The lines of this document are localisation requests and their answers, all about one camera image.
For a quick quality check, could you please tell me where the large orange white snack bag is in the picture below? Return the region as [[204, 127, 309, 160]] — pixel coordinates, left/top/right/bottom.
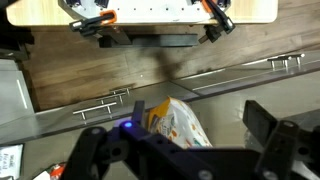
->
[[146, 96, 214, 150]]

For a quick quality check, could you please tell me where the silver drawer bar handle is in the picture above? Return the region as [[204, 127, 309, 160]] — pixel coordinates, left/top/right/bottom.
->
[[96, 92, 127, 105], [283, 52, 306, 67], [109, 86, 132, 96], [266, 54, 293, 72], [72, 101, 118, 121]]

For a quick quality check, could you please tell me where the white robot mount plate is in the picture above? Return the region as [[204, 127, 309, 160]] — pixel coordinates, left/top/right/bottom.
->
[[58, 0, 235, 25]]

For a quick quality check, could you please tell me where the grey glossy base cabinet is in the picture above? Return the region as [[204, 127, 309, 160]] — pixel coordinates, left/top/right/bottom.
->
[[0, 49, 320, 148]]

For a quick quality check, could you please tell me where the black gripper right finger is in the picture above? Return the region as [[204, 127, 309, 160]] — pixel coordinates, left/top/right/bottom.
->
[[242, 99, 303, 180]]

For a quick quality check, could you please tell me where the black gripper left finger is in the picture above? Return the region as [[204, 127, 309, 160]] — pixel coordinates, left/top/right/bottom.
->
[[61, 99, 148, 180]]

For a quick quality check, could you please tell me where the small printed card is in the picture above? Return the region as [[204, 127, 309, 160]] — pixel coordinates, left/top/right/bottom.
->
[[0, 143, 25, 180]]

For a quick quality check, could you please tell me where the light wooden table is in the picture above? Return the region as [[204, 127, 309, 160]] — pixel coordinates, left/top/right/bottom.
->
[[5, 0, 280, 28]]

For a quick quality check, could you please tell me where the orange black clamp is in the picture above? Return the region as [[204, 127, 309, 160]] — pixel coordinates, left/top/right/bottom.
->
[[198, 0, 237, 44], [68, 9, 119, 37]]

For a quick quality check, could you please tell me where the red snack packet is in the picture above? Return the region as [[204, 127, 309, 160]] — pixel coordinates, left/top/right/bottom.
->
[[33, 162, 66, 180]]

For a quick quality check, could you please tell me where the black table frame bar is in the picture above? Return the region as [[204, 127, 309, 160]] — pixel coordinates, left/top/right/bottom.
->
[[97, 32, 200, 49]]

